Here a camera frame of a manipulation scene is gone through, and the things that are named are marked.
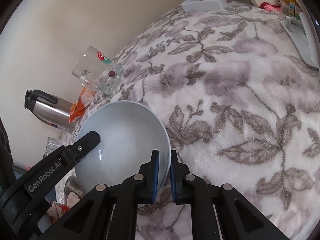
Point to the clear glass mug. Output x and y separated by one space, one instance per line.
90 65

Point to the stainless steel thermos jug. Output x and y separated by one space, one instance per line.
47 110

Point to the red crochet item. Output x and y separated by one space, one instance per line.
270 7

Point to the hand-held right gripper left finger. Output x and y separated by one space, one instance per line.
156 177

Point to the black rack of glass cups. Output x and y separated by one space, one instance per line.
52 145

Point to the blue grey panel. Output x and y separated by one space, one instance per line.
20 172

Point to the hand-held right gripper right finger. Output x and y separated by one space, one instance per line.
172 182

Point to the white power strip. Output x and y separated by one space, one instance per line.
205 5

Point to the grey phone stand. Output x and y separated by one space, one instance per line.
297 37

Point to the grey floral blanket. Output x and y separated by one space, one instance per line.
237 105

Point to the small colourful toy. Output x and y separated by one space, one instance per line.
287 2

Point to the stainless steel plate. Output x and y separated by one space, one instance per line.
71 187

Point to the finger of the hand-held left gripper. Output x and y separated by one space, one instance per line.
85 142

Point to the white orange snack packet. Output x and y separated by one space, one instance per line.
87 97

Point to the light blue bowl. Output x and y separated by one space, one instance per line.
125 135

